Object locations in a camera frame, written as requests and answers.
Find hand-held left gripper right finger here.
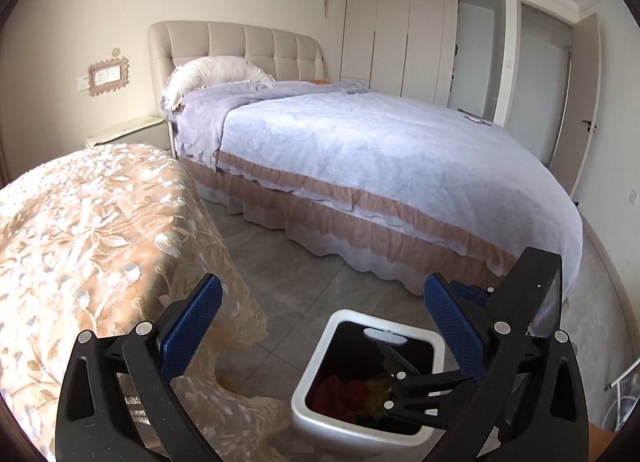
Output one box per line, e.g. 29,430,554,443
424,273,590,462

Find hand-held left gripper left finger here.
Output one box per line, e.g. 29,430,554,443
55,272,223,462

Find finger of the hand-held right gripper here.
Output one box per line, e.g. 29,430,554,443
447,281,493,315
377,339,476,430

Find white square trash bin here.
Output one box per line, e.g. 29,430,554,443
290,309,446,450

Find yellow crumpled wrapper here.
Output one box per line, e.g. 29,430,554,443
360,374,396,410

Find red crumpled wrapper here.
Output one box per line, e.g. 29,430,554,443
312,374,371,413

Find floral lace tablecloth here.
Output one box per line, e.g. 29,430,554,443
0,142,296,462

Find bed with lavender quilt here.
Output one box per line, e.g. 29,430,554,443
160,79,585,303

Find beige room door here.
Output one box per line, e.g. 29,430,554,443
550,12,601,203

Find cream nightstand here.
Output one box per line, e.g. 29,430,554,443
84,116,173,158

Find white ruffled pillow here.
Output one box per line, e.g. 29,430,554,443
162,56,276,110

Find beige wardrobe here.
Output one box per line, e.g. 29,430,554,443
340,0,458,108

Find beige tufted headboard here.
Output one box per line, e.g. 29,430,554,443
147,20,328,153

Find white wire rack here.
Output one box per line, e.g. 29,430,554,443
602,347,640,435

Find framed wall switch panel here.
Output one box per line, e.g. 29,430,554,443
87,57,130,95

